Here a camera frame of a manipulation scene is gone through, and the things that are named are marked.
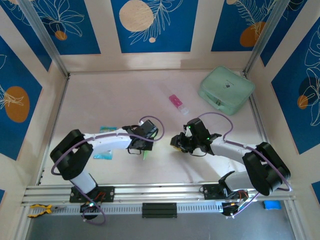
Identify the light green paper sheet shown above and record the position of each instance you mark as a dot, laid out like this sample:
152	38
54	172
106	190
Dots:
146	155

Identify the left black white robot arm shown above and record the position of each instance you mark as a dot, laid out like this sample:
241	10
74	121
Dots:
70	157

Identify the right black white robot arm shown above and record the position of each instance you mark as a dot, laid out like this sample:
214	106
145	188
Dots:
265	170

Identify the pink capped clear tube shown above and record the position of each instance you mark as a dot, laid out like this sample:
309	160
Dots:
176	100

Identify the blue wet wipes packet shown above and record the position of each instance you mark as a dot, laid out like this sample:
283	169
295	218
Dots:
103	155

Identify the mint green zip pouch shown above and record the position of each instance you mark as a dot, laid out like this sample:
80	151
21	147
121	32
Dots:
225	85

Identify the black plastic block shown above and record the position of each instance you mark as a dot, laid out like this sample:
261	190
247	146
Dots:
159	210

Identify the blue sponge block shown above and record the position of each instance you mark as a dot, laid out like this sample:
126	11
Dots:
272	205

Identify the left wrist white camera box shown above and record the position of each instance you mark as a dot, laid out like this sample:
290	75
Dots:
141	123

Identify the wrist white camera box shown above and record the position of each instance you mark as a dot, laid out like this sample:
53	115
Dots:
187	131
141	123

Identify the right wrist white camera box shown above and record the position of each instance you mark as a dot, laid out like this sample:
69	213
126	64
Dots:
187	131

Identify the aluminium rail frame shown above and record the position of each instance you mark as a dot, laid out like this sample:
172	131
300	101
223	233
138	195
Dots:
162	192

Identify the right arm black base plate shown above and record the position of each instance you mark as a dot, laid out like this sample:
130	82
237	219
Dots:
210	192

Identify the aluminium side rail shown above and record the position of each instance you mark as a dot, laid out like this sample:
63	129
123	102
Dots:
261	125
42	175

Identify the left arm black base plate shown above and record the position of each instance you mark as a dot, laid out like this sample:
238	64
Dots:
108	193

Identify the aluminium corner post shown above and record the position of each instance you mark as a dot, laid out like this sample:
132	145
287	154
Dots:
265	37
45	37

